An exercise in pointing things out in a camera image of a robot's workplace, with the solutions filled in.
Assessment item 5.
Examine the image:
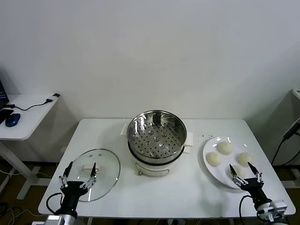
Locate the glass lid with white handle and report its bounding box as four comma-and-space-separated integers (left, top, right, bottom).
65, 148, 121, 203

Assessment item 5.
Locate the white round plate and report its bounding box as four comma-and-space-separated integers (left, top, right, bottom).
202, 136, 263, 190

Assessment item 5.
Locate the white steamed baozi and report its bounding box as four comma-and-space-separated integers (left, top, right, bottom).
217, 141, 234, 156
237, 152, 255, 167
206, 151, 223, 167
227, 165, 247, 183

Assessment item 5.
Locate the black cable with plug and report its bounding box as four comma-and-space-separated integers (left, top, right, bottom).
271, 116, 300, 165

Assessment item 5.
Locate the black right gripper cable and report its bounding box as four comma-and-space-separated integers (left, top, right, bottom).
238, 195, 254, 225

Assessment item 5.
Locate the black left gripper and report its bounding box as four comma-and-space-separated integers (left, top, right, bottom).
58, 161, 98, 213

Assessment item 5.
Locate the white electric cooker pot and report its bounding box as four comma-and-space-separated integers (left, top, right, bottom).
120, 123, 195, 177

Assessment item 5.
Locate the black floor cable bundle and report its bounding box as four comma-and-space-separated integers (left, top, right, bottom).
0, 201, 31, 225

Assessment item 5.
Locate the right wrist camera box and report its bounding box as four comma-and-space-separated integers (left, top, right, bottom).
269, 199, 288, 218

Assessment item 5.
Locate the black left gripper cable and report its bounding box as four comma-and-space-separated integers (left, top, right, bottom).
46, 192, 62, 214

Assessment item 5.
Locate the black adapter cable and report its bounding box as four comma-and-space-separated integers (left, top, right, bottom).
7, 97, 54, 111

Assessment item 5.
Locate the white side desk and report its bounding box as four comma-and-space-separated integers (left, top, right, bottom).
0, 93, 60, 200

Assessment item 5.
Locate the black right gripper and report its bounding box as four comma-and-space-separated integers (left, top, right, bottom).
229, 161, 273, 208

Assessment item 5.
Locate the blue computer mouse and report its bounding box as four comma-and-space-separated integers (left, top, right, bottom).
5, 112, 22, 128

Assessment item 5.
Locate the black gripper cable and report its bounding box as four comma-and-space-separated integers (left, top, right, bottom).
46, 192, 62, 214
238, 195, 254, 225

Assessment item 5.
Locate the dark laptop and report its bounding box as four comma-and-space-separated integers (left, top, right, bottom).
0, 78, 10, 109

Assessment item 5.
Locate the stainless steel steamer basket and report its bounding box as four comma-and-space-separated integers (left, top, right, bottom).
127, 109, 188, 165

